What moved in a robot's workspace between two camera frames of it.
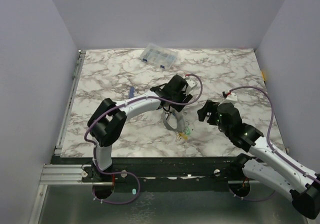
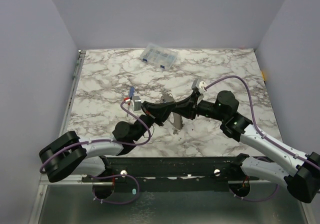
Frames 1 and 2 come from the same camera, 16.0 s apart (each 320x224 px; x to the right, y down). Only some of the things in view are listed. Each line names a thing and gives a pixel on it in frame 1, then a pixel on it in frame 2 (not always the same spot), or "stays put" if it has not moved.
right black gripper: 208,109 → 195,105
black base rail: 158,173 stays put
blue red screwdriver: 132,91 stays put
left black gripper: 184,97 → 158,112
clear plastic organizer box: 158,56 stays put
